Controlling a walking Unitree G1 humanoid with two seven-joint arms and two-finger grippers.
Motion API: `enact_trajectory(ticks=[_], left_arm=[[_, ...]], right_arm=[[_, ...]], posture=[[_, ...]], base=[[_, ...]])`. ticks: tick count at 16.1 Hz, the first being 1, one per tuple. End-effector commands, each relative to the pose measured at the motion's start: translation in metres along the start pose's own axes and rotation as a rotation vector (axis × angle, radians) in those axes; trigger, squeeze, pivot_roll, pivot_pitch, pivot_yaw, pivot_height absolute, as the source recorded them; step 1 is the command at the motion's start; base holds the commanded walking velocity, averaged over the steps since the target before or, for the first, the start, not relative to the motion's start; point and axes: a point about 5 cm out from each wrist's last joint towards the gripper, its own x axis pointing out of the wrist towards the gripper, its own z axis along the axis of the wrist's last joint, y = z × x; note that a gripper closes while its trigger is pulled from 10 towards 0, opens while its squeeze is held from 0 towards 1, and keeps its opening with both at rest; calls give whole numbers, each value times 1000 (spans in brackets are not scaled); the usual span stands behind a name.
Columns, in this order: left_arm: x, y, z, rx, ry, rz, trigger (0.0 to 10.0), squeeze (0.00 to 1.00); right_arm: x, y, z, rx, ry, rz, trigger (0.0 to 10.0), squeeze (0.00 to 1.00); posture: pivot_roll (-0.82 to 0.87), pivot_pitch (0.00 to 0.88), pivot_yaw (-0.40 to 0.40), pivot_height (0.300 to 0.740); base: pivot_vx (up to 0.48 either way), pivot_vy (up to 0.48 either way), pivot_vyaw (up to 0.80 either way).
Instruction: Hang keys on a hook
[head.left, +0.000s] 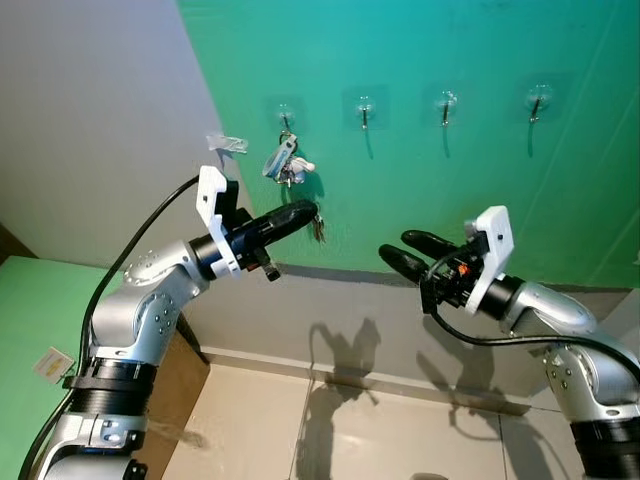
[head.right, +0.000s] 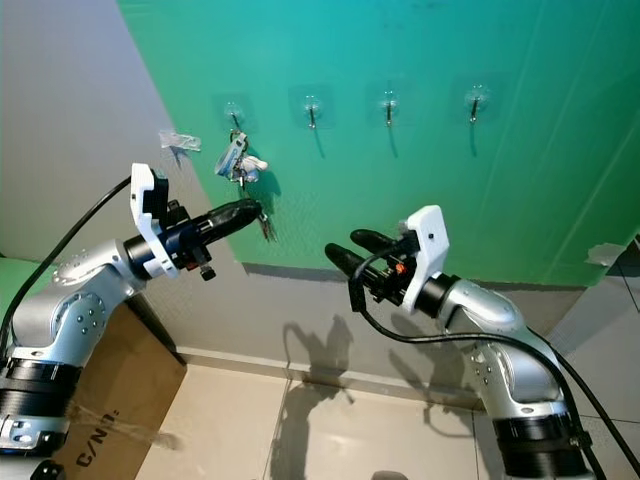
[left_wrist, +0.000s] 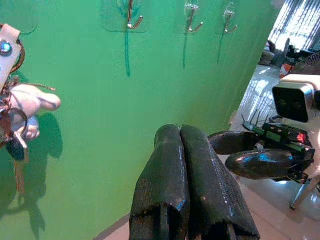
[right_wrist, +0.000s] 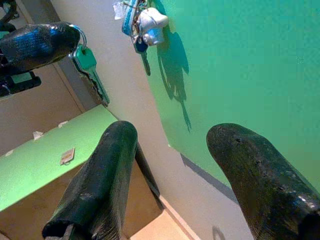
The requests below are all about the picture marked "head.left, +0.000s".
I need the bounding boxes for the keys with white tag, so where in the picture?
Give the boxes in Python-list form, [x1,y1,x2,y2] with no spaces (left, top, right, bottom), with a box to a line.
[262,133,317,189]

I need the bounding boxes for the white tape piece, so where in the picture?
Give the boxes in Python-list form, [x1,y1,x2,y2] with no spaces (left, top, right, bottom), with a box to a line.
[33,346,73,386]

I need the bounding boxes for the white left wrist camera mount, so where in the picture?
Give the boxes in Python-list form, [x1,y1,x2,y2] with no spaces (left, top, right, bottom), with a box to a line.
[196,166,243,280]

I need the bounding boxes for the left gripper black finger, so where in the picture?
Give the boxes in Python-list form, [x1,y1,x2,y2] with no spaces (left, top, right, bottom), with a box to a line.
[270,212,321,247]
[264,200,319,231]

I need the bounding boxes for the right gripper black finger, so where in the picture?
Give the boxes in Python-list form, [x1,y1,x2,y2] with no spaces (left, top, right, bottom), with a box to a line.
[379,245,441,286]
[401,230,463,259]

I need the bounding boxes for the green board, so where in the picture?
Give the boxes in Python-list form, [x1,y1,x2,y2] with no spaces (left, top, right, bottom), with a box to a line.
[0,257,111,471]

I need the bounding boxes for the brown cardboard box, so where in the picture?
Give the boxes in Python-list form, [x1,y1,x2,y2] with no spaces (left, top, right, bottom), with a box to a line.
[135,300,211,480]

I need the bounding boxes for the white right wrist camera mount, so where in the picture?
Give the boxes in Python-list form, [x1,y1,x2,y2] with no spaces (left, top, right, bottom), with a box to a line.
[465,206,515,313]

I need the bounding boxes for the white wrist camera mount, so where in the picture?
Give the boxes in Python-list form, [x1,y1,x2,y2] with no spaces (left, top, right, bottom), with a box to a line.
[465,206,515,313]
[196,166,243,280]

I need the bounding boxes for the clear crumpled tape piece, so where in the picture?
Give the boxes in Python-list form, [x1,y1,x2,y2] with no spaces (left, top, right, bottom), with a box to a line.
[205,133,249,155]

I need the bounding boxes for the green wall panel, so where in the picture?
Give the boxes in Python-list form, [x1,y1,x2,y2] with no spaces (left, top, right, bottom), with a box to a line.
[178,0,640,291]

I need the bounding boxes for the clear adhesive wall hook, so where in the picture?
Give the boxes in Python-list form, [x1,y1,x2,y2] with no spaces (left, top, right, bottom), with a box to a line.
[424,82,469,128]
[343,88,389,133]
[266,96,305,136]
[515,75,561,125]

